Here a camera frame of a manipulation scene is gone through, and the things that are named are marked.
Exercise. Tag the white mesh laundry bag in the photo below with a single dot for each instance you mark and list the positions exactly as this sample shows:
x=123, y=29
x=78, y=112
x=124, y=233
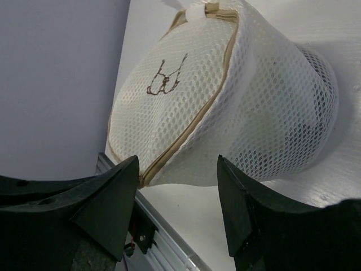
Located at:
x=222, y=81

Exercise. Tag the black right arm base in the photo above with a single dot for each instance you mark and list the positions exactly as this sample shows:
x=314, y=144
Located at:
x=141, y=229

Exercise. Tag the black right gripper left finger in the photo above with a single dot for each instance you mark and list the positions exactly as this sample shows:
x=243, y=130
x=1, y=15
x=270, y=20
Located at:
x=77, y=224

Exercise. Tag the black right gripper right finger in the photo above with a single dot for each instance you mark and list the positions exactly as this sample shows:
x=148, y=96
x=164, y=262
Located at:
x=266, y=230

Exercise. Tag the aluminium table edge rail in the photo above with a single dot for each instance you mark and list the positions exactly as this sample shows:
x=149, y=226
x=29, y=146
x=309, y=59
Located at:
x=163, y=234

